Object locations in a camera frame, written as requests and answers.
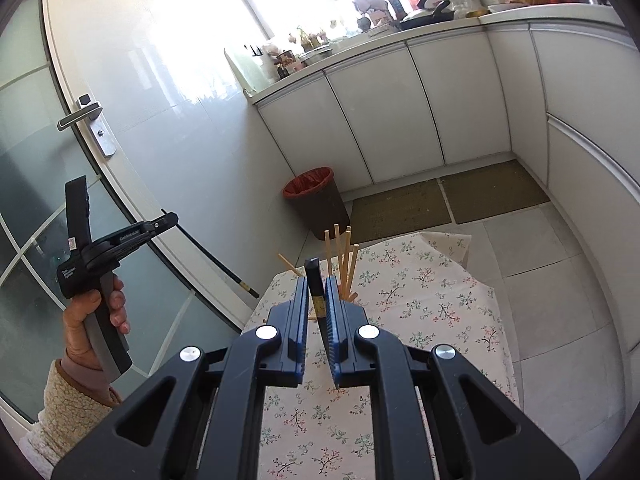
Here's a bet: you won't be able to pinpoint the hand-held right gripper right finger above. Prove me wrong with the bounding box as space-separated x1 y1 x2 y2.
325 276 581 480

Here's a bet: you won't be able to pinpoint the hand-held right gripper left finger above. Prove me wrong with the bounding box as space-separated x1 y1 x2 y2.
50 276 309 480

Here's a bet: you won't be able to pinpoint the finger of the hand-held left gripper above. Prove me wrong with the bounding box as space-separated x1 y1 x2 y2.
112 212 179 255

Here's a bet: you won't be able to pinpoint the dark chopstick with gold band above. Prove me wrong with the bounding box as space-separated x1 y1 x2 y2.
305 257 325 323
161 208 260 298

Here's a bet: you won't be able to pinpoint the person's left forearm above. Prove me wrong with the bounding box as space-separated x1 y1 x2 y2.
27 345 123 471

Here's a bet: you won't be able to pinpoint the person's left hand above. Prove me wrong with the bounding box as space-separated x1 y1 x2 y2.
62 276 132 372

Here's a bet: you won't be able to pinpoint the floral tablecloth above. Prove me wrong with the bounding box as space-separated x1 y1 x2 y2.
240 232 523 480

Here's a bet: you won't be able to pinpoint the brown trash bin red liner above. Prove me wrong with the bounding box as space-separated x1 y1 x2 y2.
282 166 351 242

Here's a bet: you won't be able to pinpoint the olive floor mat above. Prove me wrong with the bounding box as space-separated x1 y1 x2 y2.
440 159 551 225
350 178 453 243

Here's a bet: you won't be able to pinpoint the frosted glass door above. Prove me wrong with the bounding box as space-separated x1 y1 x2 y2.
0 0 246 441

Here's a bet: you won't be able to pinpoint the pale green cutting board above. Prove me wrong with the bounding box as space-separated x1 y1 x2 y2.
223 40 278 98

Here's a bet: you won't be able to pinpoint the white kitchen cabinet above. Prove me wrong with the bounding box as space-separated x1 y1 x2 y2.
487 5 640 376
252 12 513 193

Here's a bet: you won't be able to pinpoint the metal basin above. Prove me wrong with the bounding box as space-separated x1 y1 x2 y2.
302 44 335 67

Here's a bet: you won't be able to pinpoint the small windowsill plants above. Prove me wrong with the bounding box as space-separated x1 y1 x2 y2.
287 24 333 50

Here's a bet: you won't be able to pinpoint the grey rounded object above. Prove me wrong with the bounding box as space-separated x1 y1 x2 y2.
352 0 390 28

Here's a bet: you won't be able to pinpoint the black frying pan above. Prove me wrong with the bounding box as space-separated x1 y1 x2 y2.
399 0 457 31

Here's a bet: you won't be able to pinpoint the metal door handle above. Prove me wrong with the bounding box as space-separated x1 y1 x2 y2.
56 94 118 158

